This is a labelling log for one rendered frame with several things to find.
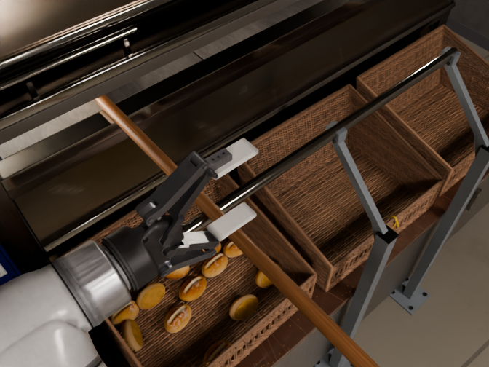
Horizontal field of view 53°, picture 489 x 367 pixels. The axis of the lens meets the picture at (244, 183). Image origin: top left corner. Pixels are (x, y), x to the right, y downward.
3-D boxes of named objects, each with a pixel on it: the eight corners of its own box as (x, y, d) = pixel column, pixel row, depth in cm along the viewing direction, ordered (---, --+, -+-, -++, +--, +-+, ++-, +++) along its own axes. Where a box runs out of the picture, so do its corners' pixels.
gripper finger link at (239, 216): (219, 239, 69) (220, 242, 70) (257, 213, 72) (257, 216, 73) (207, 226, 71) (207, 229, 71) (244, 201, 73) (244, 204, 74)
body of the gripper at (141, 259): (91, 227, 58) (157, 188, 61) (107, 264, 64) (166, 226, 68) (124, 271, 54) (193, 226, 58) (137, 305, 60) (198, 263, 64)
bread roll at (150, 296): (171, 295, 153) (164, 291, 158) (161, 278, 151) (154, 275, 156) (145, 316, 148) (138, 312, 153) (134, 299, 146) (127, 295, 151)
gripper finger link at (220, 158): (192, 172, 59) (190, 156, 57) (225, 153, 61) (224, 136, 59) (199, 180, 58) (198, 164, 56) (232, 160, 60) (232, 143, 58)
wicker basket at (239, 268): (80, 301, 155) (54, 255, 133) (217, 206, 179) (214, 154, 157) (172, 426, 132) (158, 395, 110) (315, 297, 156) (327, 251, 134)
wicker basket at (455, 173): (341, 129, 204) (353, 76, 183) (424, 74, 228) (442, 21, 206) (439, 199, 181) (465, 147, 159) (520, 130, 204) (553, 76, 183)
